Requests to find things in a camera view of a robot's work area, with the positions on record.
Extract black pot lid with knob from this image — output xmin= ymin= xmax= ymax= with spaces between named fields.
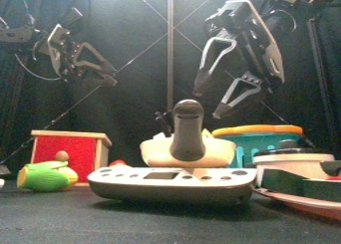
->
xmin=253 ymin=138 xmax=330 ymax=157

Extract teal toy pot orange rim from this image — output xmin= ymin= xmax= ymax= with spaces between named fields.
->
xmin=210 ymin=123 xmax=305 ymax=169

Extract black toy utensils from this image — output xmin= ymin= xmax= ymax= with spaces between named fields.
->
xmin=154 ymin=110 xmax=175 ymax=138

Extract red wooden box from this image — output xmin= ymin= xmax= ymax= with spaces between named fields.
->
xmin=30 ymin=129 xmax=114 ymax=184

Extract small wooden ball knob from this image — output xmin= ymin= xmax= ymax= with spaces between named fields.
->
xmin=54 ymin=149 xmax=72 ymax=163

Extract dark green block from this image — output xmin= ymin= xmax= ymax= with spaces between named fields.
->
xmin=302 ymin=177 xmax=341 ymax=203
xmin=261 ymin=167 xmax=309 ymax=197

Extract white grey toy appliance base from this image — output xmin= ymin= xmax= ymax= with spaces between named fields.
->
xmin=87 ymin=165 xmax=258 ymax=208

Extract small red toy piece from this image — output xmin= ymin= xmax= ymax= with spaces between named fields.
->
xmin=108 ymin=158 xmax=131 ymax=168

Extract green yellow toy corn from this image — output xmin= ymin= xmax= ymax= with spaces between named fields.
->
xmin=16 ymin=159 xmax=80 ymax=193

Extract white pink tray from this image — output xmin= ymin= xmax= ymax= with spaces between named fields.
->
xmin=254 ymin=186 xmax=341 ymax=221

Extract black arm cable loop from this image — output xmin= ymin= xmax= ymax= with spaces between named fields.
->
xmin=12 ymin=38 xmax=63 ymax=82

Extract vertical metal frame pole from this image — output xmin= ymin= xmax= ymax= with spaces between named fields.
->
xmin=166 ymin=0 xmax=175 ymax=113

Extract white toy pot black handle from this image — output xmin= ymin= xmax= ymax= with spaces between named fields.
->
xmin=252 ymin=152 xmax=341 ymax=190

